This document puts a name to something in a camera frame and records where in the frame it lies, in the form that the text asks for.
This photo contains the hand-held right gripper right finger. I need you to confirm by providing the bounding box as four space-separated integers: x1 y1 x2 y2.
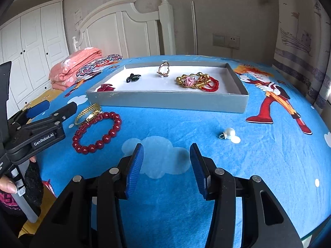
189 143 303 248

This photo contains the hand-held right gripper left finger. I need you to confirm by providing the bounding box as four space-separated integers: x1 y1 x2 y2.
30 143 145 248

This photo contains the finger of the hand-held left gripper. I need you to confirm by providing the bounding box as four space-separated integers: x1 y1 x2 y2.
8 100 50 129
49 102 78 125

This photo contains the gold stretch band bracelet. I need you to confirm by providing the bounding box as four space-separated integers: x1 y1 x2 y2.
74 103 102 125

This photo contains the red bead bracelet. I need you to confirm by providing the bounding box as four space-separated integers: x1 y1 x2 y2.
72 112 122 155

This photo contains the red petal flower ornament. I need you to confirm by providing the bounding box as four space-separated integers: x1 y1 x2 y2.
97 83 116 92

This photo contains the white pearl pendant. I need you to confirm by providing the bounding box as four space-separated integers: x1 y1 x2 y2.
219 128 236 140

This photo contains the grey shallow cardboard tray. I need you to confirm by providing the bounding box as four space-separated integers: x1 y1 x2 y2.
86 61 250 114

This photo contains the red braided cord bracelet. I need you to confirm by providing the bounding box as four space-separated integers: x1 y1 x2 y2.
199 77 220 93

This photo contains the pink knotted cord ornament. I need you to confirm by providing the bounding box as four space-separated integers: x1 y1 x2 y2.
182 75 197 88

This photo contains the gold bamboo link bracelet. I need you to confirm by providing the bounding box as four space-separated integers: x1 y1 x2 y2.
176 72 211 90

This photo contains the person's left hand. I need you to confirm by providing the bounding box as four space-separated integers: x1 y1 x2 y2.
0 156 44 209

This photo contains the yellow floral bedsheet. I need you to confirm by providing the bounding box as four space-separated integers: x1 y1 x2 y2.
18 89 61 117

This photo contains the pink folded quilt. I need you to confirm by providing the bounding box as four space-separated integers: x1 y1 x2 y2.
49 47 103 92

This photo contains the blue cartoon printed blanket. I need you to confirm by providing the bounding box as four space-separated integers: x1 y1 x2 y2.
34 55 331 248

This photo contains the patterned folded cloth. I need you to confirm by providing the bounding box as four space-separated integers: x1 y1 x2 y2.
76 54 123 79

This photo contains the white wardrobe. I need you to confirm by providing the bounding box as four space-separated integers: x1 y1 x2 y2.
0 0 70 112

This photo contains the white wooden headboard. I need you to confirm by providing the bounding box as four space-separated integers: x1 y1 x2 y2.
72 0 176 57

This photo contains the metal pole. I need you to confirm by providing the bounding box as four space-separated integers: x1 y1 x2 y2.
191 1 198 56

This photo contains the ship print curtain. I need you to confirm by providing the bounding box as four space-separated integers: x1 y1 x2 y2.
271 0 331 109

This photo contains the beige wall switch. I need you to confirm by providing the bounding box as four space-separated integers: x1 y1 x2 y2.
212 33 225 47

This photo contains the beige wall socket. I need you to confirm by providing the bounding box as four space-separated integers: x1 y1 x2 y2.
224 35 240 48

